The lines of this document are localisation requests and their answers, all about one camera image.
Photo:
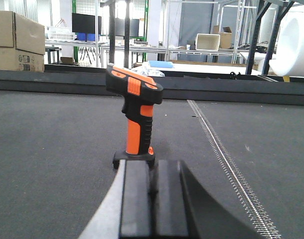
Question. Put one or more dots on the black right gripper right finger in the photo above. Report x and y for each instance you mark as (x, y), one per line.
(183, 209)

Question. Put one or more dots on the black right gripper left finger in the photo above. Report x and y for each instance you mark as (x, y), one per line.
(125, 211)

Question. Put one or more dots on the orange black barcode scanner gun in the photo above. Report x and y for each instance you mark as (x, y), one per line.
(140, 94)

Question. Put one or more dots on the open cardboard box background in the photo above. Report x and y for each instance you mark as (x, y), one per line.
(225, 36)

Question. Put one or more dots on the upper stacked cardboard box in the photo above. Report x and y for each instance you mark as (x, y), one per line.
(21, 33)

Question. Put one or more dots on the blue foam sheet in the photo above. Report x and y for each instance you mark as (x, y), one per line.
(161, 64)

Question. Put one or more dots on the white plastic tub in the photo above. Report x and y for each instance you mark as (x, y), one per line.
(208, 42)

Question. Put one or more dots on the white foam roll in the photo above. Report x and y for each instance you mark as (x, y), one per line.
(289, 59)

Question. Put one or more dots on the black computer monitor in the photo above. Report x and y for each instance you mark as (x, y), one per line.
(83, 23)

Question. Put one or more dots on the dark conveyor side rail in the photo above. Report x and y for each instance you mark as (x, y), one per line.
(177, 86)

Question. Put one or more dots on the black steel post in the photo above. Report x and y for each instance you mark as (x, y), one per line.
(127, 34)

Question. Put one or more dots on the white wire basket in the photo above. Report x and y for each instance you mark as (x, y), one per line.
(60, 33)

